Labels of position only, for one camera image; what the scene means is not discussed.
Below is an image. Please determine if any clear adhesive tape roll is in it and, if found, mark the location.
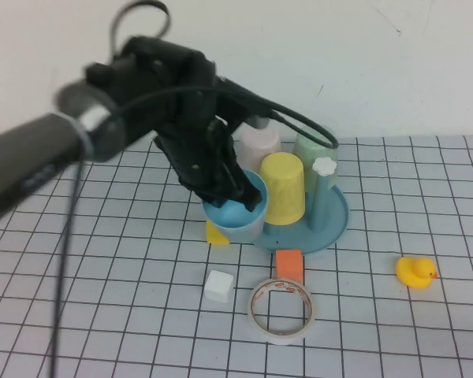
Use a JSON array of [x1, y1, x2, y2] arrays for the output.
[[247, 276, 315, 346]]

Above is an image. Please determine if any grey checkered tablecloth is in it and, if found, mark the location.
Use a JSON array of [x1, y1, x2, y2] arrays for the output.
[[0, 135, 473, 378]]

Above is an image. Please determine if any white foam cube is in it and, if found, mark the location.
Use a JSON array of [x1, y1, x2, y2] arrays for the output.
[[203, 269, 235, 303]]

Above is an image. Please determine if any blue cup stand tray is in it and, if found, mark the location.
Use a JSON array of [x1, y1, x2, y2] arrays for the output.
[[255, 157, 351, 256]]

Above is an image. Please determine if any orange foam cube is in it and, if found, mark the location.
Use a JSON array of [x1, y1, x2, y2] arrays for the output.
[[275, 248, 304, 284]]

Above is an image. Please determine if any pale green plastic cup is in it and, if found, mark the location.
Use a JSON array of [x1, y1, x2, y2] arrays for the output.
[[292, 125, 339, 194]]

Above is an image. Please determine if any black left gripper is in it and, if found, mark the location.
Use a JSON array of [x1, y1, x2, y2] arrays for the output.
[[153, 113, 270, 214]]

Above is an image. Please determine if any yellow plastic cup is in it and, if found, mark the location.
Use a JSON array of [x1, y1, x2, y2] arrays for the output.
[[259, 152, 305, 224]]

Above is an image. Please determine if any black left camera cable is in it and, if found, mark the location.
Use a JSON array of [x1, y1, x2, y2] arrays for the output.
[[49, 84, 339, 378]]

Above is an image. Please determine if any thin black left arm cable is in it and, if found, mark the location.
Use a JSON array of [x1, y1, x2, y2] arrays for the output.
[[109, 0, 171, 60]]

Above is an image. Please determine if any yellow foam cube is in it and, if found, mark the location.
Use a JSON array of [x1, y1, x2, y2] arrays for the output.
[[207, 220, 232, 247]]

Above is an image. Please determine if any light blue plastic cup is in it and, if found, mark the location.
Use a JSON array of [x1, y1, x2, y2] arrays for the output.
[[203, 169, 270, 242]]

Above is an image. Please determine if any yellow rubber duck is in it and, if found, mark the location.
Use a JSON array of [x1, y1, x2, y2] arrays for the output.
[[395, 256, 438, 291]]

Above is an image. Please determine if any pale pink plastic cup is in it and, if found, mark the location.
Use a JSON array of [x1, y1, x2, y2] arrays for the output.
[[234, 124, 281, 176]]

